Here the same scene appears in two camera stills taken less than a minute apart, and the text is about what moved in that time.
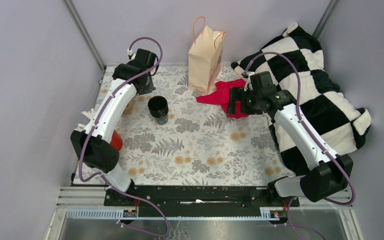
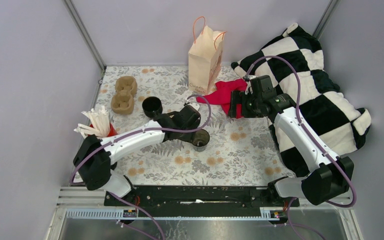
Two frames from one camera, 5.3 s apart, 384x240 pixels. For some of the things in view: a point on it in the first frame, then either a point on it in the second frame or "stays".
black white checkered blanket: [295, 59] stays
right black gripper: [238, 94] stays
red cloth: [222, 96] stays
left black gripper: [148, 89] to [188, 137]
